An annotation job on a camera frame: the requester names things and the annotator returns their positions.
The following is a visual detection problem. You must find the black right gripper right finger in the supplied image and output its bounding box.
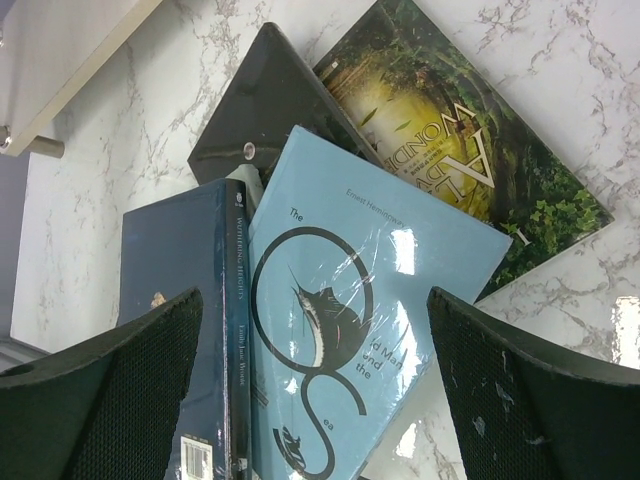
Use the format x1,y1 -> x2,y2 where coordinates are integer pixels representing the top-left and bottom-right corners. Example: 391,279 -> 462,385
427,287 -> 639,479

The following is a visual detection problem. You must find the white two-tier shelf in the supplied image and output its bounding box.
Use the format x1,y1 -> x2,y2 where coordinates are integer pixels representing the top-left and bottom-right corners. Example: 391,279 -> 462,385
1,1 -> 160,158

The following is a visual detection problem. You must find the black folder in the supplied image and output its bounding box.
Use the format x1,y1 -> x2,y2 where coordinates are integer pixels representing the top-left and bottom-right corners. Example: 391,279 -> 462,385
188,22 -> 381,185

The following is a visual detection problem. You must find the dark blue Wuthering Heights book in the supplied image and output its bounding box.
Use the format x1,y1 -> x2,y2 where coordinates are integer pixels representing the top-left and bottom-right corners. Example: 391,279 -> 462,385
118,179 -> 252,479

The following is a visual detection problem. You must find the green forest Alice book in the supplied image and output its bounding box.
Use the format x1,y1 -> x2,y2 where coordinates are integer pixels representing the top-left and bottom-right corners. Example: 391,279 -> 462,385
315,1 -> 613,294

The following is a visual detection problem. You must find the light blue Hemingway book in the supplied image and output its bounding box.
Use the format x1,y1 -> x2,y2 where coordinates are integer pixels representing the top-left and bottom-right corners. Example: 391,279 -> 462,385
249,126 -> 511,479

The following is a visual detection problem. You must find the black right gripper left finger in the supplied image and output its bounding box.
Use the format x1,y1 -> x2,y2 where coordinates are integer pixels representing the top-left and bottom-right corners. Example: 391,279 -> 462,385
1,288 -> 202,479

